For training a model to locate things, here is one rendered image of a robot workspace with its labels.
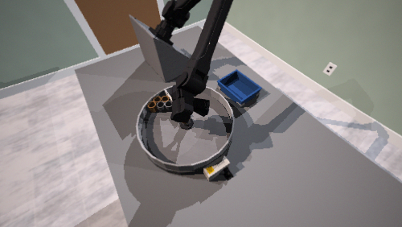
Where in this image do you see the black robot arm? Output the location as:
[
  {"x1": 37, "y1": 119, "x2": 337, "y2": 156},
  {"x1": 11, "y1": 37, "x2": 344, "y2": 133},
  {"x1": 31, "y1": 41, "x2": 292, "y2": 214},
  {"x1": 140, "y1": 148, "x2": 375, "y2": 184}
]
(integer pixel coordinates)
[{"x1": 149, "y1": 0, "x2": 233, "y2": 122}]

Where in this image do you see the bronze bushing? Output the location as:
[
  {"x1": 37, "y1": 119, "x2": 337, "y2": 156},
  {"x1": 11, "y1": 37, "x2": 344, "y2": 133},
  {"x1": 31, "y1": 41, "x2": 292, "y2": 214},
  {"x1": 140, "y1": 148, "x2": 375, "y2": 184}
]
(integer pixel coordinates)
[
  {"x1": 148, "y1": 101, "x2": 158, "y2": 113},
  {"x1": 161, "y1": 96, "x2": 170, "y2": 103},
  {"x1": 153, "y1": 96, "x2": 162, "y2": 105}
]

